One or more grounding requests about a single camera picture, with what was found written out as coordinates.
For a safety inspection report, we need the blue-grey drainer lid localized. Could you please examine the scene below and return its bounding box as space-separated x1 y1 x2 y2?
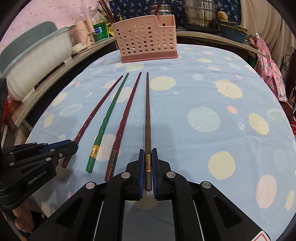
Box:
1 21 57 75

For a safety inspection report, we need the red-brown chopstick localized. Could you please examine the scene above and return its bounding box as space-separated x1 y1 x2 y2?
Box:
154 0 163 16

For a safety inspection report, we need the beige hanging curtain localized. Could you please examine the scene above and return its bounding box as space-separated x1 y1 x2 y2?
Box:
240 0 295 66

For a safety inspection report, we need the dark red twisted chopstick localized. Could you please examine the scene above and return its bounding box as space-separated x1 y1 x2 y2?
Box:
104 72 142 182

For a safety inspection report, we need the navy floral backsplash cloth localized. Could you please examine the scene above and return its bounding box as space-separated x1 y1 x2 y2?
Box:
109 0 241 26

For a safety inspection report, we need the dark brown chopstick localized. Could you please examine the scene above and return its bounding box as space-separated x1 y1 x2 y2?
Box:
145 72 152 192

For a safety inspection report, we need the white blender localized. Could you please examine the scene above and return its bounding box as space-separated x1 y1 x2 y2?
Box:
69 25 88 55

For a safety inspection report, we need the steel rice cooker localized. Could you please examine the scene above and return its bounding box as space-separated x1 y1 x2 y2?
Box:
149 4 176 15

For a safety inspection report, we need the pink dotted sheet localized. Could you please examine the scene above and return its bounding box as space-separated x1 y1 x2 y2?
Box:
1 0 101 50

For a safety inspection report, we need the pink electric kettle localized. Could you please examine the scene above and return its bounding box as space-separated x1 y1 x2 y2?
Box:
75 16 95 46

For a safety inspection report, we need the white dish drainer box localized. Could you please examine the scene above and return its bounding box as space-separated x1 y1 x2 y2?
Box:
1 27 72 101

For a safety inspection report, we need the person's left hand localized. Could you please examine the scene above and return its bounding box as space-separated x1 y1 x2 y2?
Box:
13 201 34 232

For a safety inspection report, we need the blue planet-print tablecloth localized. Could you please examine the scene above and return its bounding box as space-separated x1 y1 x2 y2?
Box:
28 45 295 240

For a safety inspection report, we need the large steel steamer pot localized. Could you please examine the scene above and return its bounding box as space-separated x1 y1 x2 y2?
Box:
183 0 217 28

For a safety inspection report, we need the green chopstick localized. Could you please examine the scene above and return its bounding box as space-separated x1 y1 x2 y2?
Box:
86 73 129 173

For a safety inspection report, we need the pink perforated utensil holder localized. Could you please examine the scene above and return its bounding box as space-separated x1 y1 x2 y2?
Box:
112 15 178 63

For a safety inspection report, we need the dark blue basin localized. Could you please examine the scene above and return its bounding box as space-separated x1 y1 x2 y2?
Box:
219 23 248 44

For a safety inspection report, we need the maroon chopstick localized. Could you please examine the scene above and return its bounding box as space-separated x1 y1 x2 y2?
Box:
61 75 124 169

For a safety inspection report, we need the pink floral apron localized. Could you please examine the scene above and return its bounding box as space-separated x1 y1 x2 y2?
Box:
255 37 287 102

